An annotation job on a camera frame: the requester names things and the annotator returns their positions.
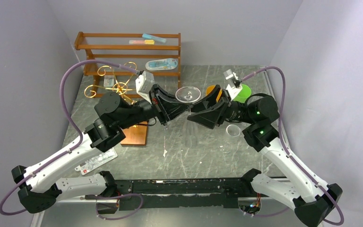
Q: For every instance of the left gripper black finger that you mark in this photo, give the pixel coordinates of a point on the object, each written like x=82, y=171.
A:
x=172, y=113
x=168, y=100

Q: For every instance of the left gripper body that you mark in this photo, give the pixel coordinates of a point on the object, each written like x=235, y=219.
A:
x=158, y=107

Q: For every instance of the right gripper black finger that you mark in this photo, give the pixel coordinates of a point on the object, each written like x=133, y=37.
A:
x=213, y=93
x=206, y=118

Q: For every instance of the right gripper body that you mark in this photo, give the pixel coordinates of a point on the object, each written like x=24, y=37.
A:
x=224, y=106

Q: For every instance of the clear wine glass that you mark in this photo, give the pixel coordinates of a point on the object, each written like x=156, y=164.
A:
x=227, y=148
x=188, y=95

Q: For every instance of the green plastic wine glass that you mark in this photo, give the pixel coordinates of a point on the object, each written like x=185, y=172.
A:
x=243, y=94

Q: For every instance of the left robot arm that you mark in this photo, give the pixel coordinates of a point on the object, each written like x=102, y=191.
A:
x=43, y=184

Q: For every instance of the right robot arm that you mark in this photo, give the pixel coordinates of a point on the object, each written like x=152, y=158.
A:
x=309, y=196

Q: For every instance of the small clear glass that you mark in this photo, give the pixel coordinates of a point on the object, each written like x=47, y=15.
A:
x=233, y=130

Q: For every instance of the wooden shelf rack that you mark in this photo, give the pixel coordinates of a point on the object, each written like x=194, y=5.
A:
x=114, y=49

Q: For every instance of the blue toothbrush package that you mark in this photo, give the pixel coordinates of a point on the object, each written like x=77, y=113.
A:
x=162, y=64

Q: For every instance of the small box on shelf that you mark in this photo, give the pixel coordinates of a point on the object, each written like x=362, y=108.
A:
x=109, y=81

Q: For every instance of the packaged item on table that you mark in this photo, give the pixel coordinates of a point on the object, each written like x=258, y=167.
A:
x=96, y=162

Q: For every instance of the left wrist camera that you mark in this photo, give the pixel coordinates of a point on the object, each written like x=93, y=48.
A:
x=144, y=83

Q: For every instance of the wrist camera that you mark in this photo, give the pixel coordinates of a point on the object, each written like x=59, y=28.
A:
x=144, y=83
x=234, y=84

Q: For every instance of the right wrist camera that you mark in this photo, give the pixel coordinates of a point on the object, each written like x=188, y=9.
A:
x=234, y=84

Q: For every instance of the gold wire wine glass rack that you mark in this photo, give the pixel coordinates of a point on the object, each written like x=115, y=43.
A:
x=114, y=104

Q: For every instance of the black base frame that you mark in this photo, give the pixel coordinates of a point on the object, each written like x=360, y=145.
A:
x=175, y=193

